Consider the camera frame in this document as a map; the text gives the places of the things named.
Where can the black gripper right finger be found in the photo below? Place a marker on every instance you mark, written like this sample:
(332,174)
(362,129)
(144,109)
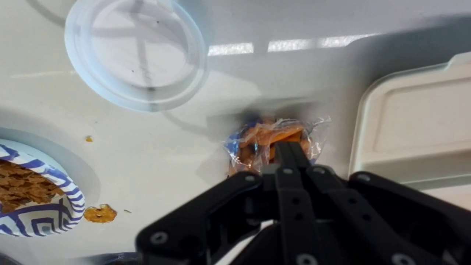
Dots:
(391,211)

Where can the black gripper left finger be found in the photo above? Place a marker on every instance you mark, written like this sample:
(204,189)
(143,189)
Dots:
(294,215)

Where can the clear bag of orange snacks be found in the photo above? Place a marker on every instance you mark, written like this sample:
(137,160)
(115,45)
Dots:
(254,142)

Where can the beige clamshell takeout container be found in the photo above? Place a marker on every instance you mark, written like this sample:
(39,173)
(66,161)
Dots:
(416,123)

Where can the orange chip fragment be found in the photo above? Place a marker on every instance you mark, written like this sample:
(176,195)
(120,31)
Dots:
(100,214)

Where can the small orange crumb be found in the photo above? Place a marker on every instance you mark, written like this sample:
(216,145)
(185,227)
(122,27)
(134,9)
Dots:
(88,139)

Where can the clear plastic lid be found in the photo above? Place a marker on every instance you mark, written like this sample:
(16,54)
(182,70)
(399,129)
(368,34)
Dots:
(134,54)

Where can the blue patterned paper plate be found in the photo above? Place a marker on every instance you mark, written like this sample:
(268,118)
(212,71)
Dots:
(34,196)

